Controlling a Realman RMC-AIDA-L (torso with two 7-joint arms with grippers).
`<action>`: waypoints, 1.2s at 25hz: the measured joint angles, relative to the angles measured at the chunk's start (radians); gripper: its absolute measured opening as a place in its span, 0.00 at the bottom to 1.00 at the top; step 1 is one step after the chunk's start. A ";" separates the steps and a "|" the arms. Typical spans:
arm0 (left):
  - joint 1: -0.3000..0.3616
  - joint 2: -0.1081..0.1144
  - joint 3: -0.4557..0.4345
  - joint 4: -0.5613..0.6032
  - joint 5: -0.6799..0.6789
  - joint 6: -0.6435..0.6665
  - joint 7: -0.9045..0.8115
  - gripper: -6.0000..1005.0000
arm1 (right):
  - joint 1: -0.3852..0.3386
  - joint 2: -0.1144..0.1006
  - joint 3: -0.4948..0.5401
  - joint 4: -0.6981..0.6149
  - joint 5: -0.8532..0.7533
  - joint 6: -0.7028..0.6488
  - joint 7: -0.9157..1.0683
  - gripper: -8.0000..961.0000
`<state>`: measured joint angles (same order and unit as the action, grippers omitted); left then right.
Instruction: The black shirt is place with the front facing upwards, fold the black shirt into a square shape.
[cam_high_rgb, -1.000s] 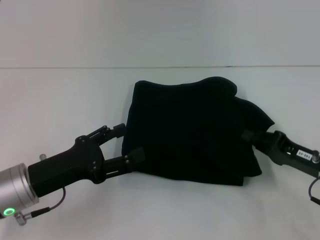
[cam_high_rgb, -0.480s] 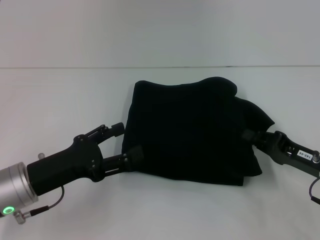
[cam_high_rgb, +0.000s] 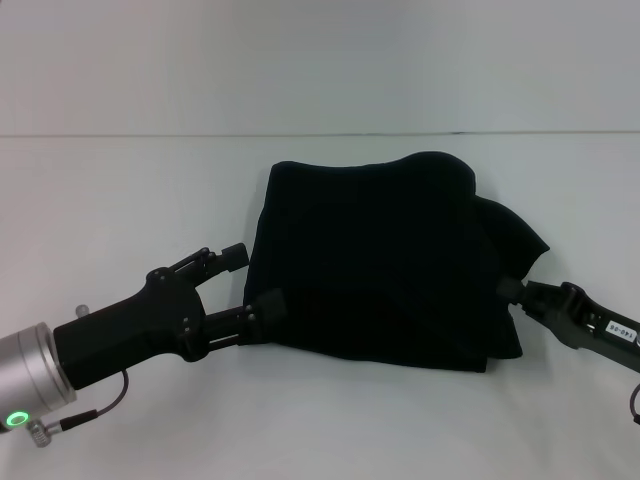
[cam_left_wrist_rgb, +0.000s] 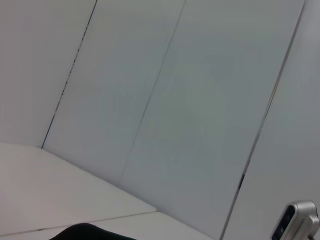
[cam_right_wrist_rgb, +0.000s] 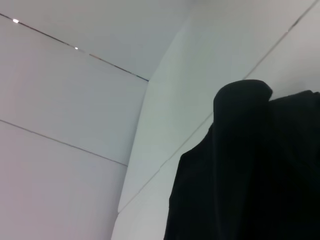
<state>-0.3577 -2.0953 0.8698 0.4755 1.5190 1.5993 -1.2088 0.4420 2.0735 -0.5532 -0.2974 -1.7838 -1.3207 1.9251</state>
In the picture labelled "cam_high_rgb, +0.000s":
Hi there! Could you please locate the dark left gripper cable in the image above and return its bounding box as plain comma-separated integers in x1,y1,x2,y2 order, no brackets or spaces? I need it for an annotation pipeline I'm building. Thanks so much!
27,367,133,445

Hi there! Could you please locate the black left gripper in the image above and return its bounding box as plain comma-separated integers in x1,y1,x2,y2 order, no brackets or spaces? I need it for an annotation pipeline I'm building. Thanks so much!
51,241,287,392

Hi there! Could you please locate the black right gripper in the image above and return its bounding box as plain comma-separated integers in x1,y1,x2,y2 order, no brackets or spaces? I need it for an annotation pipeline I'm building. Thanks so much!
497,277,640,375

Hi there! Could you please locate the black shirt with FREE print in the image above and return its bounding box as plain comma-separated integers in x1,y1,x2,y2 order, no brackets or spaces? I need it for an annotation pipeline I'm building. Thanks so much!
242,150,553,375

